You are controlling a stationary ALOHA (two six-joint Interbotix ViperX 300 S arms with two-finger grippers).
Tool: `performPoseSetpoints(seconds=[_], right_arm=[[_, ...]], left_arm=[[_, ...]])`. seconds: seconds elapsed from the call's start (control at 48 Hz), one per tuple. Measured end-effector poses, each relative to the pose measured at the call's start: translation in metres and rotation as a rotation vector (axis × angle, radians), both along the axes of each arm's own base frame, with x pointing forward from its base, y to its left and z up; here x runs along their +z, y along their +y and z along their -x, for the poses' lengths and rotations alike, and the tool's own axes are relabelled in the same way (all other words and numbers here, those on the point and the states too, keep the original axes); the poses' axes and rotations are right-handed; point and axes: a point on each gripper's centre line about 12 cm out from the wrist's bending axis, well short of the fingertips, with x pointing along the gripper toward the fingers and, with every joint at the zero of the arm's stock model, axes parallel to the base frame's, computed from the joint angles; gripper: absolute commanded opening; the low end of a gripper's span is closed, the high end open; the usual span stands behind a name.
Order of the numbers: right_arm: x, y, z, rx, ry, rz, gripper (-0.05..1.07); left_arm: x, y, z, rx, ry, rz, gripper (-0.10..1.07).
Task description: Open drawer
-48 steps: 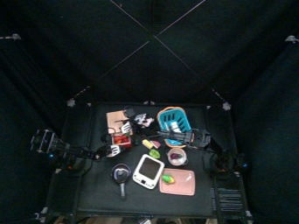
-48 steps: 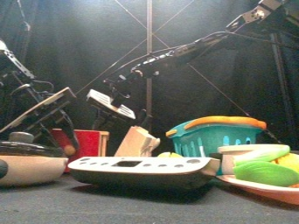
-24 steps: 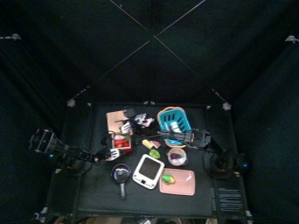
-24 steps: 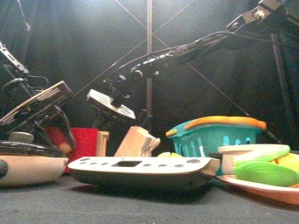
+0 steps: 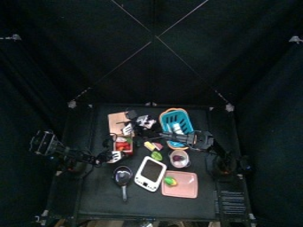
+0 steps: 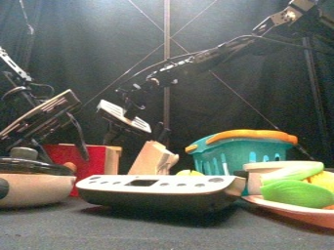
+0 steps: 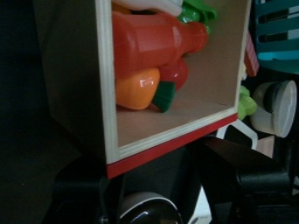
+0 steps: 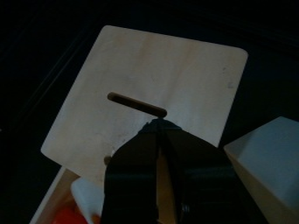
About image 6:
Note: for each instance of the red box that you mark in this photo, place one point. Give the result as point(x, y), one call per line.
point(94, 162)

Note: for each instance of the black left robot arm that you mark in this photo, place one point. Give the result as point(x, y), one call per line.
point(13, 94)

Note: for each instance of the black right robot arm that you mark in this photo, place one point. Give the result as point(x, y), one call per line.
point(209, 55)

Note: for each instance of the black pot lid grey knob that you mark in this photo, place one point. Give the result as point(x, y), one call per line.
point(30, 166)

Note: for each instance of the white toy pot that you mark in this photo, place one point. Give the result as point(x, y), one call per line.
point(35, 188)

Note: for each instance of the light wooden knife block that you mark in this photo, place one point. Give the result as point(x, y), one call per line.
point(150, 159)

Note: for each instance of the lime green toy food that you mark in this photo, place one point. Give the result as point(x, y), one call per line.
point(189, 172)

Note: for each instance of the white and black toy appliance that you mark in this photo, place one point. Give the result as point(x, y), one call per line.
point(161, 195)

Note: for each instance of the pink plastic tray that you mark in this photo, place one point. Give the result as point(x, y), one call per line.
point(300, 213)

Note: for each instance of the metal frame pole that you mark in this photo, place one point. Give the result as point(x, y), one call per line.
point(166, 32)
point(313, 91)

